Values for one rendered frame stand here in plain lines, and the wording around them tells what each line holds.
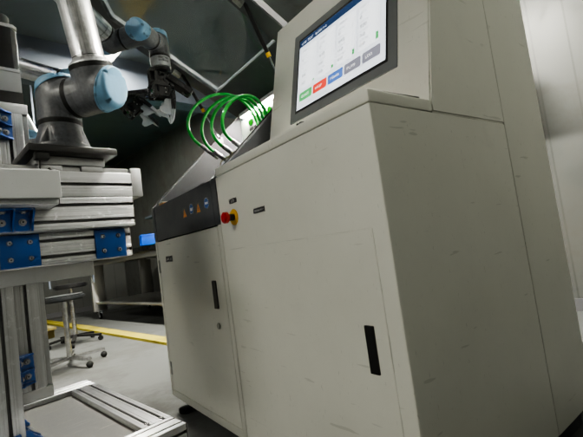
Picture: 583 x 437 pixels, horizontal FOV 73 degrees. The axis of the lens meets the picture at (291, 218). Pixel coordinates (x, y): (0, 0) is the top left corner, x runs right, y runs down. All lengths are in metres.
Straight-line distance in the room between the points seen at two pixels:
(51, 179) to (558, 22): 3.10
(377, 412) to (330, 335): 0.19
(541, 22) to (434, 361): 2.83
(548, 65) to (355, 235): 2.63
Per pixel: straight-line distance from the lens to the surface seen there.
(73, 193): 1.25
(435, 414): 0.91
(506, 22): 1.54
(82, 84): 1.27
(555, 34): 3.36
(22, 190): 1.10
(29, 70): 1.90
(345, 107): 0.87
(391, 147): 0.84
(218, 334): 1.48
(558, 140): 3.20
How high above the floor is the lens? 0.69
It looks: 4 degrees up
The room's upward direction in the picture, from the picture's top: 8 degrees counter-clockwise
